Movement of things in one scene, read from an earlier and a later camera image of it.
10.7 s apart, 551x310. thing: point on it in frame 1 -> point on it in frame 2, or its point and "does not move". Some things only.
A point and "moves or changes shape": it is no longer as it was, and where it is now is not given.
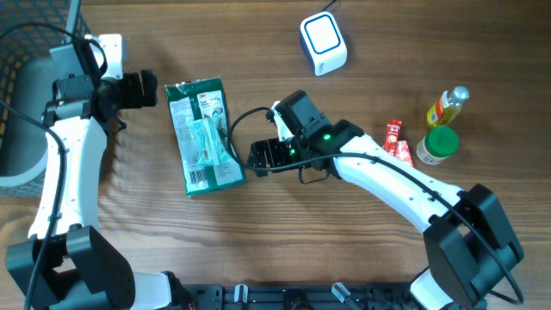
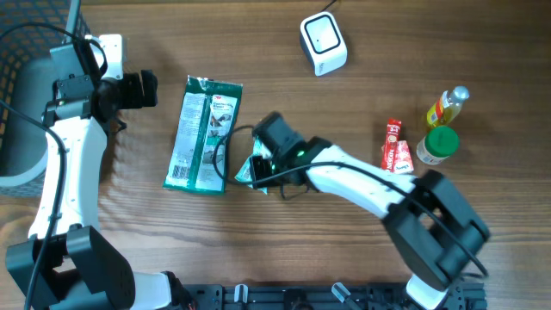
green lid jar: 437,144 does not move
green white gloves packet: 208,151 moves or changes shape
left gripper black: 134,100 does not move
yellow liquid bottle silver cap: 446,108 does not move
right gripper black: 258,151 -> 258,167
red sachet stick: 393,136 does not move
